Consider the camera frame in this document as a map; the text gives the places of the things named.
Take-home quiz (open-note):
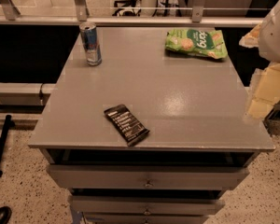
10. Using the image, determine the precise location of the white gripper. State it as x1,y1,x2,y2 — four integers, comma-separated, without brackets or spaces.
239,0,280,119

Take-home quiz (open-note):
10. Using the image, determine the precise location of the green rice chip bag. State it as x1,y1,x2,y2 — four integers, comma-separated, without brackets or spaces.
165,29,228,60

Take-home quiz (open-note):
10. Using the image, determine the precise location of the black rxbar chocolate bar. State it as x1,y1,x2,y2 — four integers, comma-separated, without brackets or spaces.
104,105,149,147

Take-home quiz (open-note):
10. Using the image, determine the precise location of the grey drawer cabinet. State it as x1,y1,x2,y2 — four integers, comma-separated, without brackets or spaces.
27,26,276,224

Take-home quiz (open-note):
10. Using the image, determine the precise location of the black office chair base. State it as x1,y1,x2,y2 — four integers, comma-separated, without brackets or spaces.
113,0,140,17

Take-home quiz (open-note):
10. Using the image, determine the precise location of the bottom grey drawer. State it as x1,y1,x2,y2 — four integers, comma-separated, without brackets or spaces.
85,213,207,224

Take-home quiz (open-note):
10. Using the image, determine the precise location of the grey drawer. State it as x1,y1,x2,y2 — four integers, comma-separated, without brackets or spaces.
48,165,249,190
69,196,225,216
85,213,207,224

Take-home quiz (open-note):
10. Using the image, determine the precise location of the blue silver energy drink can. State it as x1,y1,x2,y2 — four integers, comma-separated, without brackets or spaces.
79,21,102,66

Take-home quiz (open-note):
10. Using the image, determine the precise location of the middle grey drawer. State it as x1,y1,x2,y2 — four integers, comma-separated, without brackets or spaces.
69,196,225,216

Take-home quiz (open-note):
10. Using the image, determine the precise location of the top grey drawer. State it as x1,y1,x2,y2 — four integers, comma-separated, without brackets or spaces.
48,165,249,190

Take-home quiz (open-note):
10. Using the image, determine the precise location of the metal railing with glass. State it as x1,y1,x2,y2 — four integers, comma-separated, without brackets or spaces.
0,0,278,27

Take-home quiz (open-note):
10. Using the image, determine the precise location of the black metal stand leg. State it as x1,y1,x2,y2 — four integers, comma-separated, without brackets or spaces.
0,115,14,177

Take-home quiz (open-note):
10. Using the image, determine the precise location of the black shoe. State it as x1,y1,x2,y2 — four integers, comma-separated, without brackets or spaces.
0,206,12,224

